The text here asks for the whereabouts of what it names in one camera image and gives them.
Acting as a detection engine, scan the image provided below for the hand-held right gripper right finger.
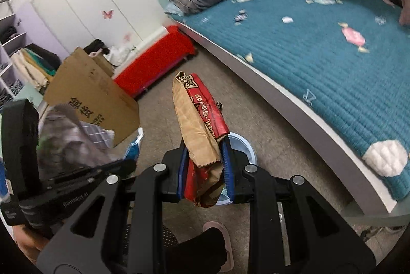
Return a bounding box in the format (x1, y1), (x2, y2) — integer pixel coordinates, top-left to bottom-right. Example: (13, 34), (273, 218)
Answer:
(221, 135), (377, 274)

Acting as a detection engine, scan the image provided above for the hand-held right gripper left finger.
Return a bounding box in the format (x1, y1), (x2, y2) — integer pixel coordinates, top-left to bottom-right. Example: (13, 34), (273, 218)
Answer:
(37, 146), (193, 274)

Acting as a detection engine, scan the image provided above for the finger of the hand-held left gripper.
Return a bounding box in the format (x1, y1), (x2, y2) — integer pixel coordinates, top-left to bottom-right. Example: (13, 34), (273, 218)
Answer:
(42, 159), (137, 189)

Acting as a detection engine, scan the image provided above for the blue white plastic bin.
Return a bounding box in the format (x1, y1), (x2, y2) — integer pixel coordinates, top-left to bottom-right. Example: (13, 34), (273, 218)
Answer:
(218, 132), (258, 208)

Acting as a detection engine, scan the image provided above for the red snack bag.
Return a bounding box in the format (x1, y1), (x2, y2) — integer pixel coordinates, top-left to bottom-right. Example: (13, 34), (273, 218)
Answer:
(172, 70), (229, 208)

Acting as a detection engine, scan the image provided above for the person's left forearm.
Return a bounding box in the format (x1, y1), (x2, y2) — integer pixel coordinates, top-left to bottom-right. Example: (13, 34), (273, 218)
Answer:
(14, 226), (48, 263)

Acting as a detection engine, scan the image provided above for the blue white packet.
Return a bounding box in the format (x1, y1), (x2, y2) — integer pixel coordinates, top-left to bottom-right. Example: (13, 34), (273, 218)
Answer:
(123, 128), (145, 162)

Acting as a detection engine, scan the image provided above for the grey checked tablecloth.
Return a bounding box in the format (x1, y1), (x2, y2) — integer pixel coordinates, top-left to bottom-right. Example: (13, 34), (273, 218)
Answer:
(38, 103), (119, 172)

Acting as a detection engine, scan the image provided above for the pink slipper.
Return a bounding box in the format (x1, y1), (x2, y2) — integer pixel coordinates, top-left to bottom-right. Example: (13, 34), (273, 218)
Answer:
(203, 221), (234, 273)

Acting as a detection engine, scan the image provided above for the black perforated stool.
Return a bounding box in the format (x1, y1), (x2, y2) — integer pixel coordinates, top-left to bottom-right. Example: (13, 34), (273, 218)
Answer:
(126, 223), (178, 262)

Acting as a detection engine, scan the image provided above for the bed with teal cover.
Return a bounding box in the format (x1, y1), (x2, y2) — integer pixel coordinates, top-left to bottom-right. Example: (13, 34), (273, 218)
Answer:
(147, 0), (410, 226)

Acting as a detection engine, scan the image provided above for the large brown cardboard box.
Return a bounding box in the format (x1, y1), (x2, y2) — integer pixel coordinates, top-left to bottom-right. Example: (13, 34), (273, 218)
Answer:
(43, 46), (140, 148)

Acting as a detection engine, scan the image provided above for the pink slipper foot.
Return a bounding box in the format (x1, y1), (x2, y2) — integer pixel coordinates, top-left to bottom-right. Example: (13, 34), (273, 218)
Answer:
(175, 227), (236, 274)

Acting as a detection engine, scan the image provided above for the row of hanging clothes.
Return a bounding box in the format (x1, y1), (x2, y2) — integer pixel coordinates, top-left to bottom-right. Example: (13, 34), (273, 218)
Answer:
(11, 43), (61, 92)

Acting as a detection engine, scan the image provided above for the lilac open shelf unit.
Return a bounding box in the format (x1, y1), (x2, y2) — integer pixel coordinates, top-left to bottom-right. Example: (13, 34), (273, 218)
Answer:
(0, 0), (33, 102)

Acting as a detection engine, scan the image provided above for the red fabric bench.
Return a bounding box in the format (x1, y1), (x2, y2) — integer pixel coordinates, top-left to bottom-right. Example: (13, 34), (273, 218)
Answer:
(114, 25), (197, 98)

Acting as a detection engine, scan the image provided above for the white plastic bag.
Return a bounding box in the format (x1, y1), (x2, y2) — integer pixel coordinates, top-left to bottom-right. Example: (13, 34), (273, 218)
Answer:
(107, 45), (132, 66)

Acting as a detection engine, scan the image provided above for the black clothes heap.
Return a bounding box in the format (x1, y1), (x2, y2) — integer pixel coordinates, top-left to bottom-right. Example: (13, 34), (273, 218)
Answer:
(83, 39), (111, 55)

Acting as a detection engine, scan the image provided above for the white slab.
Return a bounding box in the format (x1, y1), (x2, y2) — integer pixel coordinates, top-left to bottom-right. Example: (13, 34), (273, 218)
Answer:
(112, 25), (169, 76)

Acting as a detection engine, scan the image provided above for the teal quilted bed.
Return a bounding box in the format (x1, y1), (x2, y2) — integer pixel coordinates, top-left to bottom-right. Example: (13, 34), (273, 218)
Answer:
(179, 0), (410, 201)

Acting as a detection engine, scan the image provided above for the blue striped pillow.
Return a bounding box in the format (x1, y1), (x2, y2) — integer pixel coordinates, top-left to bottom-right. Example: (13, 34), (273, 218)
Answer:
(164, 2), (185, 16)

